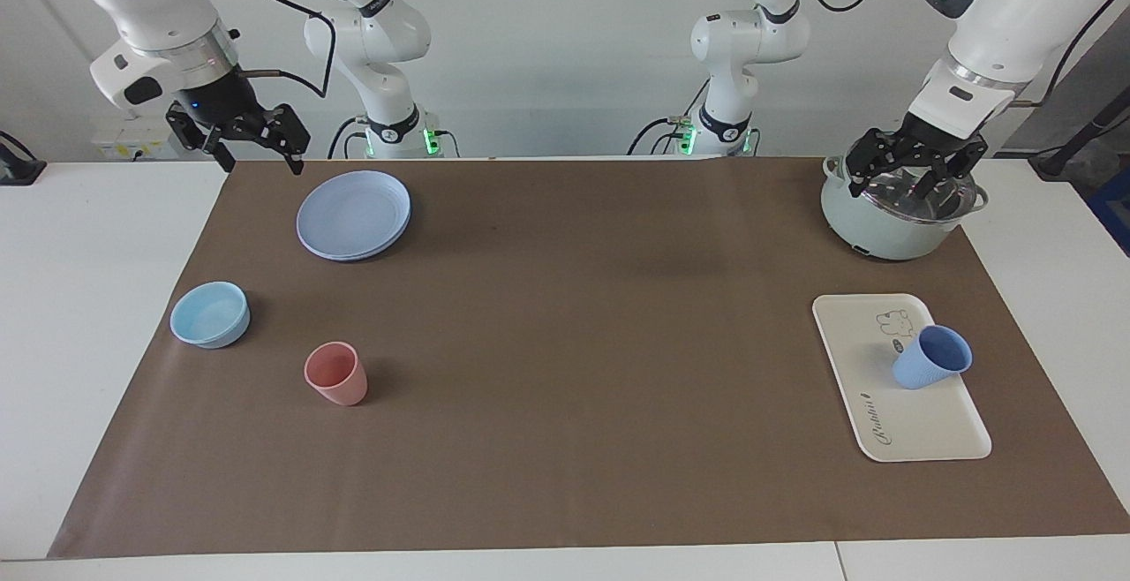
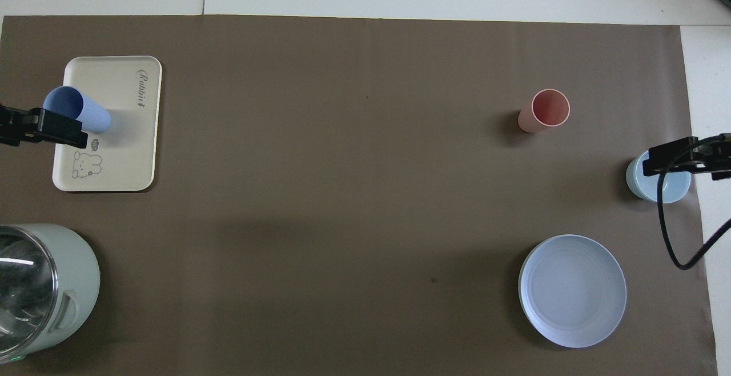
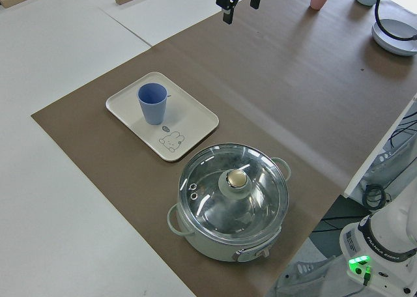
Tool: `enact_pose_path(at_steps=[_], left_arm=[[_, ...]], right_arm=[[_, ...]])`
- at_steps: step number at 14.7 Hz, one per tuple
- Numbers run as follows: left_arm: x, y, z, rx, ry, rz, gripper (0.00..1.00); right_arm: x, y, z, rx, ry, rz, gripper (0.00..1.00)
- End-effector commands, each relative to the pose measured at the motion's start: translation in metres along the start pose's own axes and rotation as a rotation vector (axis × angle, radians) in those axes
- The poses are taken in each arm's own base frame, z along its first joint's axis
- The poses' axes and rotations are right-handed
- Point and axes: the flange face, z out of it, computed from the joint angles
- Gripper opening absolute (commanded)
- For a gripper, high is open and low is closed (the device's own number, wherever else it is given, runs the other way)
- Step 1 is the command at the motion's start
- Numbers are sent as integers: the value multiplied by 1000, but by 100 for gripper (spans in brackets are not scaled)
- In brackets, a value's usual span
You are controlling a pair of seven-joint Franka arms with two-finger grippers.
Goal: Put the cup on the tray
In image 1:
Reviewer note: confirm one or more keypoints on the blue ribbed cup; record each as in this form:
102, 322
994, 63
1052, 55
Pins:
936, 356

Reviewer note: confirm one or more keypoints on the black clamp mount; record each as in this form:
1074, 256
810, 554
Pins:
18, 168

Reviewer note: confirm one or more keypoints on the light blue bowl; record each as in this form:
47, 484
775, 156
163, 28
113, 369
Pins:
209, 314

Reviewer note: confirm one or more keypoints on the pale green cooking pot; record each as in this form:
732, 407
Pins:
870, 228

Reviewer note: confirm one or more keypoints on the brown table mat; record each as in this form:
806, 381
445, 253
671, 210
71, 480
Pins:
574, 369

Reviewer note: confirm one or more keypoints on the blue crate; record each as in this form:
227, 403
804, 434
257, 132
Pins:
1114, 210

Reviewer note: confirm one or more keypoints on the blue round plate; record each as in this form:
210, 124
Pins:
353, 215

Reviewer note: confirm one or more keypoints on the cream tray with rabbit print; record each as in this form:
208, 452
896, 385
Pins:
900, 422

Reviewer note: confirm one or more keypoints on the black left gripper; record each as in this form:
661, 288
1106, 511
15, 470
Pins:
936, 132

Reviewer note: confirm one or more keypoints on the white wall socket box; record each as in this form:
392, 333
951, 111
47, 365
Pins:
124, 139

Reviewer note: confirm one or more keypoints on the black stand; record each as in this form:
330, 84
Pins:
1073, 144

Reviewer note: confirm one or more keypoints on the pink cup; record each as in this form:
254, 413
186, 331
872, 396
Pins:
337, 376

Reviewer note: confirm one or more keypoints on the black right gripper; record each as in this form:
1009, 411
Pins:
221, 104

